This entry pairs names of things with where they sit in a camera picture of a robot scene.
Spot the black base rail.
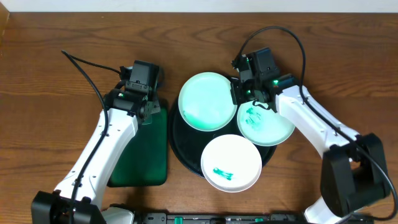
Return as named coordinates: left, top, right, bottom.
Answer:
left=133, top=213, right=307, bottom=224

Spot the mint green stained plate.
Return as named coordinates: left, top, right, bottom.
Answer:
left=236, top=101, right=295, bottom=146

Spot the white stained plate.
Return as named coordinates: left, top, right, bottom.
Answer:
left=201, top=134, right=262, bottom=193

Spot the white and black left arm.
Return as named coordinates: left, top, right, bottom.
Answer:
left=31, top=84, right=159, bottom=223

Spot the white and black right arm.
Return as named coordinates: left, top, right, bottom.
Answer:
left=231, top=75, right=397, bottom=223

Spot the round black tray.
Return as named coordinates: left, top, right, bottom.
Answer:
left=167, top=74, right=277, bottom=179

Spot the green rectangular water tray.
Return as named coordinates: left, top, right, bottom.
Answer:
left=107, top=99, right=169, bottom=187

